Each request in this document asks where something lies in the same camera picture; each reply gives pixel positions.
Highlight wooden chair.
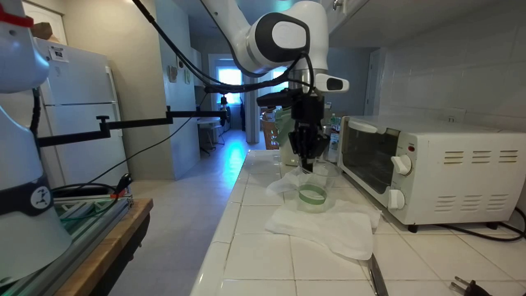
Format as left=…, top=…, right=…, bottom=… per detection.
left=260, top=109, right=281, bottom=151

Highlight black toaster oven cord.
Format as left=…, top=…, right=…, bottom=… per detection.
left=437, top=206, right=526, bottom=243

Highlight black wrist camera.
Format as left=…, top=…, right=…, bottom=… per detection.
left=255, top=89, right=294, bottom=109

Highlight thin black camera cable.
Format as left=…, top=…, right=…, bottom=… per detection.
left=51, top=92, right=214, bottom=194

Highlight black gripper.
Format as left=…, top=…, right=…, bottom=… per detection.
left=288, top=90, right=332, bottom=173

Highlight wooden table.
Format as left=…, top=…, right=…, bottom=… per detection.
left=54, top=196, right=155, bottom=296

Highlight white refrigerator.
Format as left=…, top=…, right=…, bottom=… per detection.
left=31, top=38, right=132, bottom=189

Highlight white cloth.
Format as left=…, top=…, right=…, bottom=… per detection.
left=263, top=163, right=385, bottom=263

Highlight white toaster oven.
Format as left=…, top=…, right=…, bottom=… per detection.
left=335, top=113, right=526, bottom=229

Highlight aluminium frame rails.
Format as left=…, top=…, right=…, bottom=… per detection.
left=0, top=194, right=136, bottom=296

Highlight thick black cable bundle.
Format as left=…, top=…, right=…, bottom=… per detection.
left=51, top=173, right=135, bottom=201

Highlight black power plug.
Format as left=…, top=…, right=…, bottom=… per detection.
left=449, top=275, right=493, bottom=296

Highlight brown basket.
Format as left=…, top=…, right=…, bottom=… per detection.
left=23, top=21, right=56, bottom=43

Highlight green-lidded white appliance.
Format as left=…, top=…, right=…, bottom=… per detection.
left=273, top=104, right=334, bottom=166

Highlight white bin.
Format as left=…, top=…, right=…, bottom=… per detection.
left=196, top=117, right=225, bottom=153

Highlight white upper cabinet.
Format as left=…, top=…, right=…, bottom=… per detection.
left=322, top=0, right=498, bottom=49

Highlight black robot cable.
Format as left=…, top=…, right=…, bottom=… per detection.
left=130, top=0, right=317, bottom=95

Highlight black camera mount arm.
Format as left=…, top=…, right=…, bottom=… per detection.
left=33, top=105, right=232, bottom=150

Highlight black bar-shaped camera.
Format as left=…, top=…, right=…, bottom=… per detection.
left=204, top=82, right=247, bottom=95

